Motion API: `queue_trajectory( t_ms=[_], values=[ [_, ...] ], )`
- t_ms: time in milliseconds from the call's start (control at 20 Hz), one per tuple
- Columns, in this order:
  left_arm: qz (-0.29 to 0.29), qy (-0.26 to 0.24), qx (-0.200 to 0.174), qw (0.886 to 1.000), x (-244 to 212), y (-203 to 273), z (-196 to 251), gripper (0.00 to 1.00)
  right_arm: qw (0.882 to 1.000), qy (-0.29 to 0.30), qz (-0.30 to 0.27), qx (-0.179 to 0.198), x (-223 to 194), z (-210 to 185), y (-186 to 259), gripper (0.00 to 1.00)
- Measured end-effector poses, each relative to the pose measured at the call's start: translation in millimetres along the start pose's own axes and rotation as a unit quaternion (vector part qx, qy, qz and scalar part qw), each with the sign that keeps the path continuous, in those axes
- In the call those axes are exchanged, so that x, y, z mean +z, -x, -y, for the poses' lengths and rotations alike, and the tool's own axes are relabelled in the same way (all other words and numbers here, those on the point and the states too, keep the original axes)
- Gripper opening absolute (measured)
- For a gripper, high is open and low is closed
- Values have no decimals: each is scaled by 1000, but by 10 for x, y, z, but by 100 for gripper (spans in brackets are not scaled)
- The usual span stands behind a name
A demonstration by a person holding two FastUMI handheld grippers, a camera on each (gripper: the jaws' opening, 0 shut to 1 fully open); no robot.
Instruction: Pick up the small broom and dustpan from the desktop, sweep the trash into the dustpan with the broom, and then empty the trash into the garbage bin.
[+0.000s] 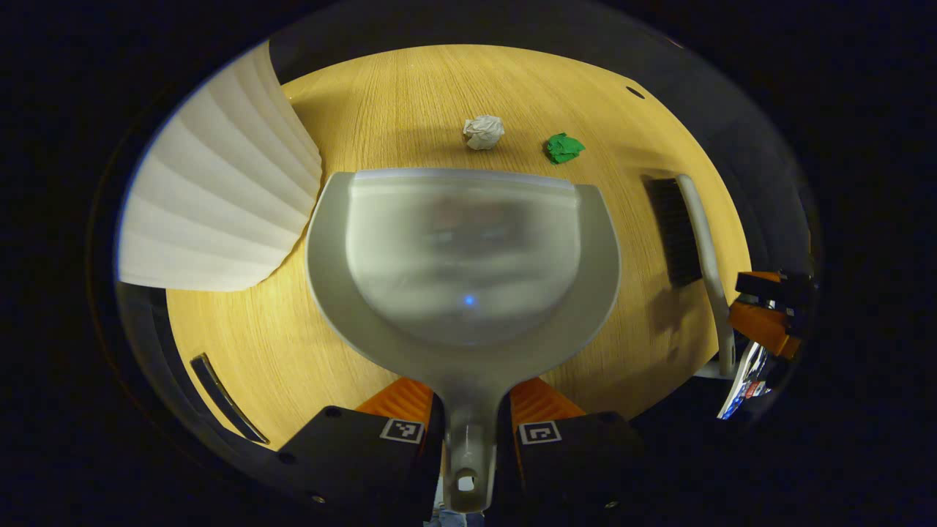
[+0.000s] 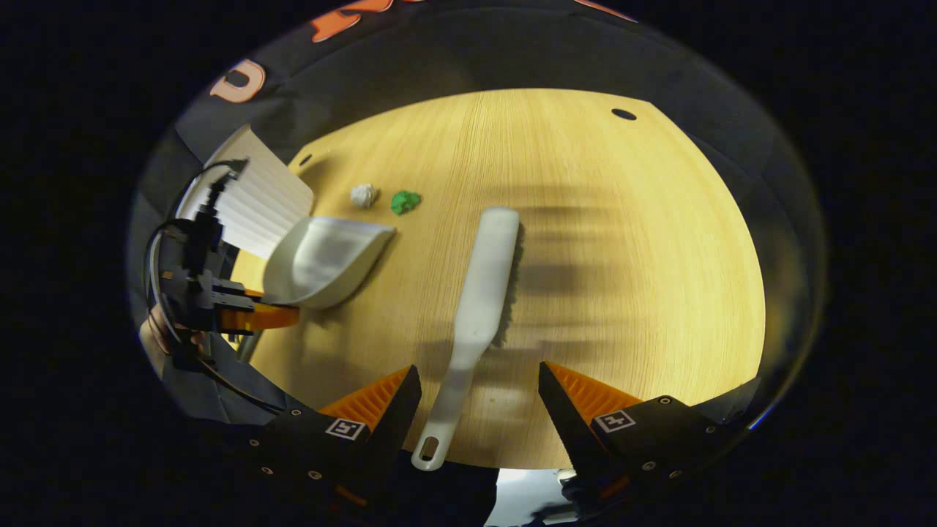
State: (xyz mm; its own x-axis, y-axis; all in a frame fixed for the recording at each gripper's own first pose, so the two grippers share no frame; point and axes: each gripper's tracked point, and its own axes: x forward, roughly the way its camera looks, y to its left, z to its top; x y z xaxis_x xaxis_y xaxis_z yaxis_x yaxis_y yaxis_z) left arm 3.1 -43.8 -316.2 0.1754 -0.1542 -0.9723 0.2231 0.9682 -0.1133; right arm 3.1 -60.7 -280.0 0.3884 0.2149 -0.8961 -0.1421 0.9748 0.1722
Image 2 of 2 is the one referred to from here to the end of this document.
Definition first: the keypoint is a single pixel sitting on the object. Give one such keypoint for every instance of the white paper ball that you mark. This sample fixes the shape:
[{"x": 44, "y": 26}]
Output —
[{"x": 364, "y": 195}]

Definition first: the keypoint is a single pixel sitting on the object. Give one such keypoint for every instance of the white dustpan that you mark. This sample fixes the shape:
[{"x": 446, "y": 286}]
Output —
[{"x": 322, "y": 260}]

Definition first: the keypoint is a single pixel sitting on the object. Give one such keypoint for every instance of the small white broom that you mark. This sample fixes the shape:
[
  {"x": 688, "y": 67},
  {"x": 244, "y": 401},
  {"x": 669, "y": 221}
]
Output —
[{"x": 479, "y": 293}]

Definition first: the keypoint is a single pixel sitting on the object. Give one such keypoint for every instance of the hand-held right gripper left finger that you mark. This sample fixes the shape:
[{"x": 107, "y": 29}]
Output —
[{"x": 395, "y": 417}]

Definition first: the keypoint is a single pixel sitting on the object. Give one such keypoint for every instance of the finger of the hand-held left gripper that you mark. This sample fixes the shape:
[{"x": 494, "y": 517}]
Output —
[{"x": 267, "y": 316}]

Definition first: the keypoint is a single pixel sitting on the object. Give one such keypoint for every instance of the green paper ball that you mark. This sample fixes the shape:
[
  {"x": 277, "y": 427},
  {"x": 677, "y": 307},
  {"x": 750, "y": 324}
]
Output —
[{"x": 405, "y": 203}]

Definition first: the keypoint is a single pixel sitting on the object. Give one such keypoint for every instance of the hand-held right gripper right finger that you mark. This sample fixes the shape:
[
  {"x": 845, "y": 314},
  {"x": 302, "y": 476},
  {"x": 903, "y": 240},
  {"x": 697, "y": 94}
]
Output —
[{"x": 564, "y": 417}]

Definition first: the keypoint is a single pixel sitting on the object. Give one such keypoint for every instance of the white garbage bin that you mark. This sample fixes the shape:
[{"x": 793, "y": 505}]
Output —
[{"x": 256, "y": 205}]

